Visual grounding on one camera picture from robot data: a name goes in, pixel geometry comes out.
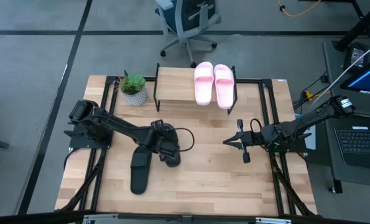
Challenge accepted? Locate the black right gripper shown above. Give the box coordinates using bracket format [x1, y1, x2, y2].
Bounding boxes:
[222, 119, 265, 164]

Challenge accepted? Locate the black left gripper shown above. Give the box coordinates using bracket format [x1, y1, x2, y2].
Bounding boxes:
[149, 119, 182, 162]

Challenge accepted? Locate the black slide sandal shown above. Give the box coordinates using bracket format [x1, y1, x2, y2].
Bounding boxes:
[163, 123, 182, 169]
[129, 145, 153, 195]

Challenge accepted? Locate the pink slide sandal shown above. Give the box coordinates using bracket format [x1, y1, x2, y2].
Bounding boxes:
[193, 61, 215, 107]
[213, 63, 236, 111]

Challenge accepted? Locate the green succulent in white pot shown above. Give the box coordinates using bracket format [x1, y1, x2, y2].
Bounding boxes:
[117, 70, 149, 108]

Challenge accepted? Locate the light grey box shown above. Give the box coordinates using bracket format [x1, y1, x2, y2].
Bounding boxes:
[295, 113, 317, 151]

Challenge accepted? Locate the yellow plug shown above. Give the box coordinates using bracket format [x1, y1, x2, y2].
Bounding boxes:
[302, 90, 316, 102]

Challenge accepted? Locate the black laptop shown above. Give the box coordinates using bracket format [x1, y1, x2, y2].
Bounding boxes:
[333, 125, 370, 171]

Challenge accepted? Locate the grey blue office chair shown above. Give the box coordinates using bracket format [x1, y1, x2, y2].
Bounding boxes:
[154, 0, 222, 68]

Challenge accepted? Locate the black side desk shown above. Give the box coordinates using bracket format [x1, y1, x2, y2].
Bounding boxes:
[322, 40, 370, 195]

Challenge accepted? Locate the monitor with blue screen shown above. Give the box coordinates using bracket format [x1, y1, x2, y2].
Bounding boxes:
[340, 52, 370, 97]

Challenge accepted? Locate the black power adapter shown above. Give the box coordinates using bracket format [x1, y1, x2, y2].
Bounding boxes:
[343, 41, 370, 73]

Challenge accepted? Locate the black crossbar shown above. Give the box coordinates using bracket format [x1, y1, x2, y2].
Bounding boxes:
[0, 210, 370, 224]

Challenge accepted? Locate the black desk leg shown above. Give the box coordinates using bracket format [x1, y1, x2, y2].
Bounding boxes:
[331, 0, 370, 52]

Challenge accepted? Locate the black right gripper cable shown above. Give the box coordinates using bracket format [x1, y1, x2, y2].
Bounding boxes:
[249, 118, 264, 134]

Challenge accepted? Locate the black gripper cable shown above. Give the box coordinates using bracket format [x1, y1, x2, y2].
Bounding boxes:
[171, 127, 196, 153]
[249, 118, 264, 134]

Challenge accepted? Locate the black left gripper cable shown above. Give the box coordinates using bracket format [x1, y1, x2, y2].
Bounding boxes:
[171, 127, 196, 153]

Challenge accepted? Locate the wooden shelf black metal frame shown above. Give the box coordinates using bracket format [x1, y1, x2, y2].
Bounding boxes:
[153, 63, 238, 116]

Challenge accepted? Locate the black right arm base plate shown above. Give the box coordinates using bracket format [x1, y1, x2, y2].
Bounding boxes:
[265, 133, 307, 154]

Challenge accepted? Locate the black aluminium table frame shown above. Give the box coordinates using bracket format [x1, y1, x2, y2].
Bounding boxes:
[55, 75, 318, 218]

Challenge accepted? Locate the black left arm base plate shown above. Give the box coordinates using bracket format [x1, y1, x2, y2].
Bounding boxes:
[68, 124, 113, 150]

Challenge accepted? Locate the silver metal bracket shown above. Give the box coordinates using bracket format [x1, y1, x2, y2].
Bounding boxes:
[82, 213, 120, 224]
[255, 217, 293, 224]

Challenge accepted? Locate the thin white cable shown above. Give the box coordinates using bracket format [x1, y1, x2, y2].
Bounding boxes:
[308, 37, 370, 108]

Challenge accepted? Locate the black power plug cable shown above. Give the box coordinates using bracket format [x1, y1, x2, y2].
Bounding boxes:
[292, 70, 330, 110]

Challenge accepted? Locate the yellow cable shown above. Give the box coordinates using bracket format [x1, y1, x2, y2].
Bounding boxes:
[276, 0, 323, 18]

